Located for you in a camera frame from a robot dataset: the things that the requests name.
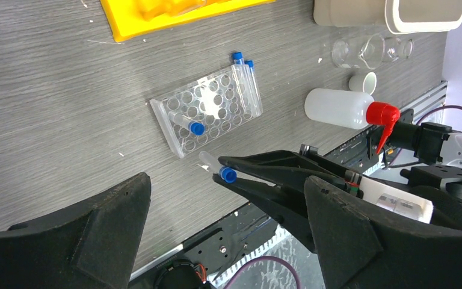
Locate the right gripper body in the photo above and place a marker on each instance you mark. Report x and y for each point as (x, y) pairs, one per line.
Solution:
(352, 200)

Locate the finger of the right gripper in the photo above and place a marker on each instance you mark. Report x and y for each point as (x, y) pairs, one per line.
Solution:
(287, 208)
(289, 169)

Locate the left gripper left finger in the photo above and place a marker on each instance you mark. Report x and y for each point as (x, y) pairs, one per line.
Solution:
(90, 244)

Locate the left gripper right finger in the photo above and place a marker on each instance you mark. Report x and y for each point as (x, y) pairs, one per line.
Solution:
(361, 245)

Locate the blue capped tube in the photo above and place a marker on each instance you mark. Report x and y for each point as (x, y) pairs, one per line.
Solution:
(250, 64)
(211, 164)
(241, 74)
(186, 123)

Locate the red capped wash bottle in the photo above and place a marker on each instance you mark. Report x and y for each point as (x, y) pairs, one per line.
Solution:
(348, 109)

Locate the small glass beaker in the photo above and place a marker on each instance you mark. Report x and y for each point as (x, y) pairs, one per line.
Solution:
(396, 48)

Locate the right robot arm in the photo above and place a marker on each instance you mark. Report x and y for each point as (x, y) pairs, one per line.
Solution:
(437, 149)

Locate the small white cup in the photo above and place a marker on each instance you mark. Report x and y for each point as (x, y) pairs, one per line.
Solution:
(363, 82)

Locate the clear acrylic tube rack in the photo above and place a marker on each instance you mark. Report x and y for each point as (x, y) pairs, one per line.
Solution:
(214, 100)

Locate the beige plastic bin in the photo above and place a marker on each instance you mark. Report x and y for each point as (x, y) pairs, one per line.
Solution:
(399, 16)

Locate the yellow test tube rack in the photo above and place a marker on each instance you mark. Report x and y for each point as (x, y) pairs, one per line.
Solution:
(128, 19)

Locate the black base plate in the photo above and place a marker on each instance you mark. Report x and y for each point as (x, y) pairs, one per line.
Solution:
(248, 233)

